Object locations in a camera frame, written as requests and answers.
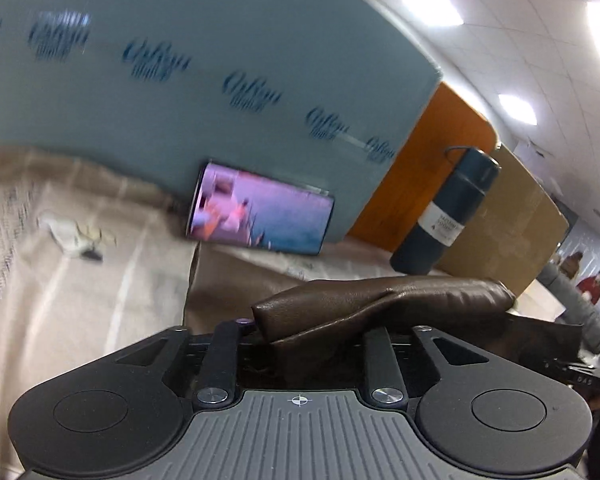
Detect brown leather jacket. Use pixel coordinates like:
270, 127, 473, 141
185, 245, 582, 386

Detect brown cardboard box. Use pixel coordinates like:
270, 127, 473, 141
437, 145, 568, 296

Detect smartphone with lit screen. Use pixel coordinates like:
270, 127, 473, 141
185, 160, 335, 256

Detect beige printed bed sheet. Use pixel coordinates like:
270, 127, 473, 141
0, 146, 447, 480

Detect dark teal thermos bottle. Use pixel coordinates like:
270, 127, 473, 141
390, 145, 501, 275

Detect orange board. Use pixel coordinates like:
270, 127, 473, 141
348, 82, 498, 252

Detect blue cardboard box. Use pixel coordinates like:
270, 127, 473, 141
0, 0, 441, 240

